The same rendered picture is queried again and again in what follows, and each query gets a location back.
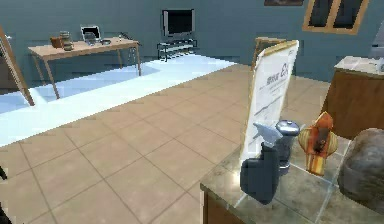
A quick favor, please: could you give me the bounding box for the orange striped vase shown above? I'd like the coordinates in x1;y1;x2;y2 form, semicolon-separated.
297;111;339;177

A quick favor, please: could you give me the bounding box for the open laptop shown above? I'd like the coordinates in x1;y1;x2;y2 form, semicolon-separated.
80;25;103;46

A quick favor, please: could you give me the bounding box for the brown box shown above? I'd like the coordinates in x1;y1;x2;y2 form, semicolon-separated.
50;36;64;49

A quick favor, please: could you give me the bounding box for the black television set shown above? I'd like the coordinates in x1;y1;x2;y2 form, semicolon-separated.
162;8;196;38

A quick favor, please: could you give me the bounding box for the stone topped wooden counter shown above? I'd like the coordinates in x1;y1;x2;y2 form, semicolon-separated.
199;134;384;224

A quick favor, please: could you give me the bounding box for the dark framed picture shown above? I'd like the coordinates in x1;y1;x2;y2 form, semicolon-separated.
264;0;305;7

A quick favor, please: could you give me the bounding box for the black wire television stand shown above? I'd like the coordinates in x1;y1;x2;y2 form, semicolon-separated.
156;38;199;63

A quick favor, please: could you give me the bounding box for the white paper sign stand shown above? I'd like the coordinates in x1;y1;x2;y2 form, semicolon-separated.
239;39;300;163

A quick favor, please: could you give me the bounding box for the glass jar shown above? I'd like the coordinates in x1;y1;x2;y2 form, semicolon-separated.
59;30;75;52

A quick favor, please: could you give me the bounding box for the wooden leaning ladder frame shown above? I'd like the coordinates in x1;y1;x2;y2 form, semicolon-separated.
0;25;36;107

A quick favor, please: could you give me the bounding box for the brown cabinet pale top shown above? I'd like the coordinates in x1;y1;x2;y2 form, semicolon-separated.
321;55;384;140

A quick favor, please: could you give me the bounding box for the wooden table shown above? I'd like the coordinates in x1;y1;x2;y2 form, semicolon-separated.
27;36;143;100

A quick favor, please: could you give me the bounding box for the dark blue spray bottle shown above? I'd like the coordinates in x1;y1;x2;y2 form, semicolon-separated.
239;122;284;206

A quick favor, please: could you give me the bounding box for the wooden framed window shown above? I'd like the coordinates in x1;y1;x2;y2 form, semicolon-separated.
302;0;370;36

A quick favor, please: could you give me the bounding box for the grey brown round loaf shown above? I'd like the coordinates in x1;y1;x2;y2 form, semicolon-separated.
337;128;384;215

